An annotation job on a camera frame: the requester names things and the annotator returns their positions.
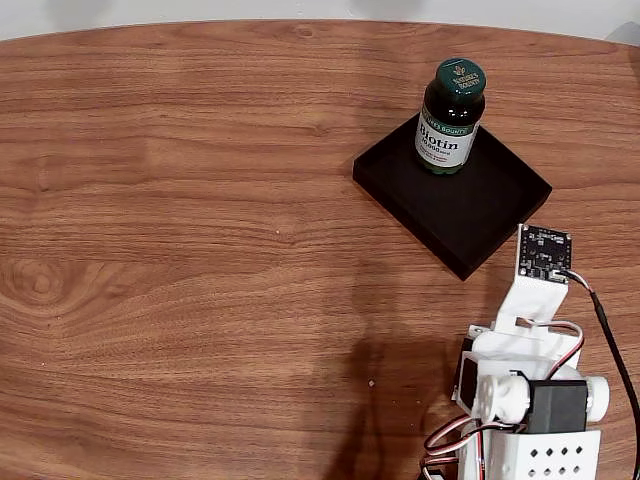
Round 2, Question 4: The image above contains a red white black servo cable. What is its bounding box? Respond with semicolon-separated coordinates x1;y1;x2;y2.
527;319;586;382
421;413;529;480

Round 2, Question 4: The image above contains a camera circuit board on mount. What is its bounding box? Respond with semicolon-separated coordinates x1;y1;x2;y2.
491;223;575;337

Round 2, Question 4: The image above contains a green-capped biotin pill bottle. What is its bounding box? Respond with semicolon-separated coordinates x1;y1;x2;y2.
413;57;488;177

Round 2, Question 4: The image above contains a shallow black box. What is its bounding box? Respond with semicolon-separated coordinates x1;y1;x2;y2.
352;111;554;282

